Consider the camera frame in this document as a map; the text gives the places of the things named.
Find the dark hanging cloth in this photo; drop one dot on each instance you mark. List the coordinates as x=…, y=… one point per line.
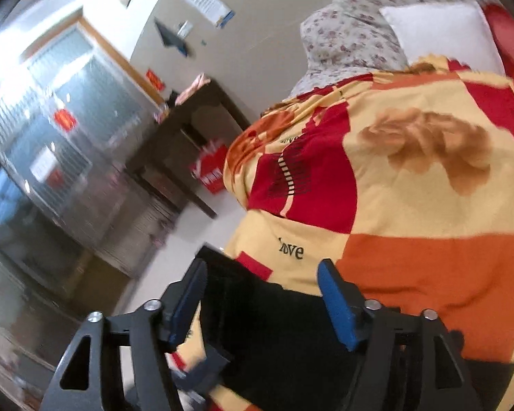
x=169, y=34

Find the red shopping bag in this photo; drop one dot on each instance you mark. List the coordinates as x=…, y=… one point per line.
x=210, y=171

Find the floral grey quilt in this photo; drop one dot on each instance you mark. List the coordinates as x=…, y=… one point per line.
x=347, y=38

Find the red wall sticker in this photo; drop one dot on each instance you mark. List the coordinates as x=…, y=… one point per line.
x=154, y=80

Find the white wall socket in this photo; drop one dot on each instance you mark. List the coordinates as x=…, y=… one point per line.
x=185, y=28

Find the black pants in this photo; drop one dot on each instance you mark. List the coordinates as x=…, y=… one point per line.
x=282, y=329

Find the pink cloth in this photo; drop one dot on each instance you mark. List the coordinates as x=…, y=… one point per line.
x=192, y=87

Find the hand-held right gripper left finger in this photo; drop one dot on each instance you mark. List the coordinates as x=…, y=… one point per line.
x=186, y=304

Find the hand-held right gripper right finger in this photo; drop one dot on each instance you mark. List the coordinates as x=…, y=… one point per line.
x=340, y=304

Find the white pillow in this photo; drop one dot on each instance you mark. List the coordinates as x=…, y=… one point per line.
x=441, y=30

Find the printed red orange blanket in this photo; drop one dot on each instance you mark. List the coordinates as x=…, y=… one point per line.
x=411, y=222

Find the dark wooden table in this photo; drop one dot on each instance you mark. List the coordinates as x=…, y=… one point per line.
x=197, y=102

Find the wall calendar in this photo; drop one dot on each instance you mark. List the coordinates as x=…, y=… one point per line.
x=203, y=0

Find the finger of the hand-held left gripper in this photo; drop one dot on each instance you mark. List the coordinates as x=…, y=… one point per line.
x=201, y=372

